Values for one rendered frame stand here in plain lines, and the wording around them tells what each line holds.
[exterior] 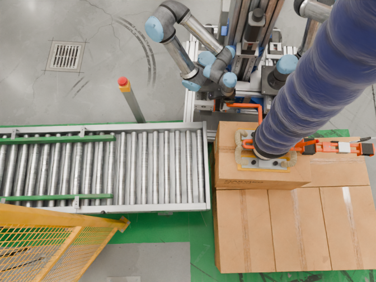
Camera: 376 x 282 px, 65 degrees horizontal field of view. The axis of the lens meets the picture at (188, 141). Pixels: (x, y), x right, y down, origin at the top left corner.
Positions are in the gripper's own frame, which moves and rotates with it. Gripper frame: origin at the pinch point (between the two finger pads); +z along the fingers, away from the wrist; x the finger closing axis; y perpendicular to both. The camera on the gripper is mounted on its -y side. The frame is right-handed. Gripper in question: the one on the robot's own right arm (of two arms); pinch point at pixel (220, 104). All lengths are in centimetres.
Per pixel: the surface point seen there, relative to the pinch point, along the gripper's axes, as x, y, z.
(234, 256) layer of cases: -96, 17, 53
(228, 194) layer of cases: -52, 12, 53
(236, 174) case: -43.1, 12.6, 13.3
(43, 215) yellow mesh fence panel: -76, -77, -51
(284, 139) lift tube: -36, 27, -43
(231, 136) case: -17.5, 9.3, 13.4
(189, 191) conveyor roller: -50, -18, 53
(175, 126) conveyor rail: 1, -31, 49
